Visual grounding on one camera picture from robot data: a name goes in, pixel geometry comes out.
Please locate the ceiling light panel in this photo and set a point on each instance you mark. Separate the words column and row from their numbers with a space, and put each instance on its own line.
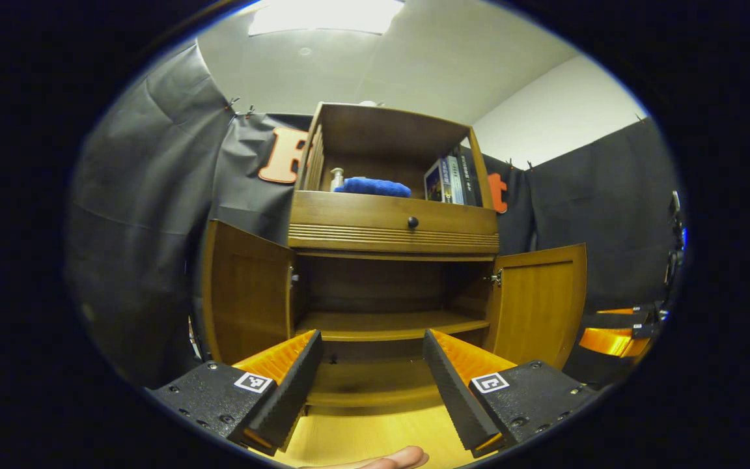
column 323, row 16

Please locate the grey book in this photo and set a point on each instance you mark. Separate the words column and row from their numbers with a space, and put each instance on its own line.
column 456, row 180

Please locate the folded blue towel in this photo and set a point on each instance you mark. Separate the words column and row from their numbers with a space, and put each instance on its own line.
column 375, row 187

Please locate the wooden double-door shoe cabinet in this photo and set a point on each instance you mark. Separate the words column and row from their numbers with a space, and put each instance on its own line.
column 349, row 241

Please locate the row of leaning pale books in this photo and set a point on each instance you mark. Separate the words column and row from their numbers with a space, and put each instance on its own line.
column 315, row 163

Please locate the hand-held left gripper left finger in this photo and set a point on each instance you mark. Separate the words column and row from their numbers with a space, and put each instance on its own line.
column 290, row 397

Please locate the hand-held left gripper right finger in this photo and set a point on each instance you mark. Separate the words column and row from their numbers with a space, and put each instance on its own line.
column 456, row 397

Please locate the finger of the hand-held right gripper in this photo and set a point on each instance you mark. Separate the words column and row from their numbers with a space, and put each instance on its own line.
column 616, row 319
column 612, row 342

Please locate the wooden shoe cabinet door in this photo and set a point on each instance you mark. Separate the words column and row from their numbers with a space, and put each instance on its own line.
column 245, row 293
column 538, row 299

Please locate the small pale bottle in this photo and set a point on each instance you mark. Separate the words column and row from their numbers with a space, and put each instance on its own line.
column 336, row 181

